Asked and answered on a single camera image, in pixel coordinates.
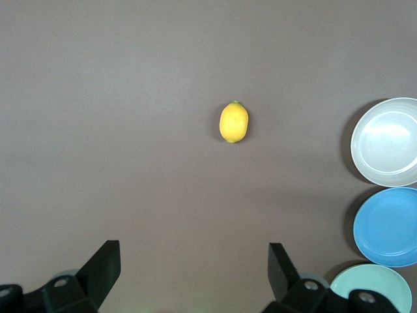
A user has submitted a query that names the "blue plate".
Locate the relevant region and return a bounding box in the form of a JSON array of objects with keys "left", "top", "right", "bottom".
[{"left": 352, "top": 186, "right": 417, "bottom": 268}]

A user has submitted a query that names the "yellow lemon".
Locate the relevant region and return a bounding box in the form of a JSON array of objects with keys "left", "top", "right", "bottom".
[{"left": 218, "top": 100, "right": 250, "bottom": 144}]

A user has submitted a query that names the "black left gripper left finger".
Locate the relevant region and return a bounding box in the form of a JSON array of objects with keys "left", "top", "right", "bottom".
[{"left": 42, "top": 240, "right": 122, "bottom": 313}]

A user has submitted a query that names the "light green plate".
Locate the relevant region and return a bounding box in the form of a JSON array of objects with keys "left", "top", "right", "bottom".
[{"left": 329, "top": 263, "right": 412, "bottom": 313}]

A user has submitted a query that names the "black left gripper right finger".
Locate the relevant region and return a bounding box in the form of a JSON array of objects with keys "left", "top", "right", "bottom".
[{"left": 260, "top": 243, "right": 330, "bottom": 313}]

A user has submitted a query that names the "beige plate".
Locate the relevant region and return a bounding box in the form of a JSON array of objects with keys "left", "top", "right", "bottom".
[{"left": 350, "top": 97, "right": 417, "bottom": 188}]

